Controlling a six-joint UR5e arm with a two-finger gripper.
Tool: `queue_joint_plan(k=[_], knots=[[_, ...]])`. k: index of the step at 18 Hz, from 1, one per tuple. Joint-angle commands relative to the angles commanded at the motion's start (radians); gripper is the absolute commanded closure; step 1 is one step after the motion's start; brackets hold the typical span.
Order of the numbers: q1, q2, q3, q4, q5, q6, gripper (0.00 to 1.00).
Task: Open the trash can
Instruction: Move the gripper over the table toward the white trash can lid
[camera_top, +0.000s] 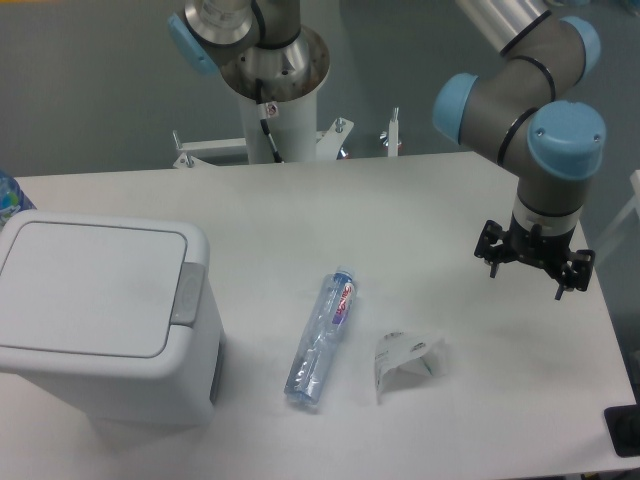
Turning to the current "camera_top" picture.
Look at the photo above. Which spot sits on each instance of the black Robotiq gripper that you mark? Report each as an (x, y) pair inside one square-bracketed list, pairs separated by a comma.
[(572, 270)]

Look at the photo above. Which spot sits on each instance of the white push-lid trash can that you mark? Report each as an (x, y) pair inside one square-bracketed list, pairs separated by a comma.
[(114, 316)]

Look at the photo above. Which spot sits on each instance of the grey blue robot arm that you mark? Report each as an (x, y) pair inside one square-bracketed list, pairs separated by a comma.
[(518, 119)]

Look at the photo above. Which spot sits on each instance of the crumpled clear plastic wrapper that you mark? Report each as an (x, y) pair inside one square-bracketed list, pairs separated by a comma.
[(419, 355)]

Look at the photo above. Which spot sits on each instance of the black device at table edge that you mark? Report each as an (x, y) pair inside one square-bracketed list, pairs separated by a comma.
[(623, 426)]

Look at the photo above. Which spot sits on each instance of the crushed clear plastic bottle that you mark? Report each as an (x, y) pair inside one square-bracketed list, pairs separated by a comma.
[(321, 338)]

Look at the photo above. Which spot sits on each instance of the blue labelled water bottle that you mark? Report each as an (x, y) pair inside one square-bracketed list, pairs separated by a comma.
[(13, 199)]

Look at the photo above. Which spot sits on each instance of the white frame at right edge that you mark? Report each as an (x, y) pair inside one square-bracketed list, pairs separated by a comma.
[(620, 226)]

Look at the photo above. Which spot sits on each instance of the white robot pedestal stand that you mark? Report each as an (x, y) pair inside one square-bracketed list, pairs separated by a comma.
[(276, 91)]

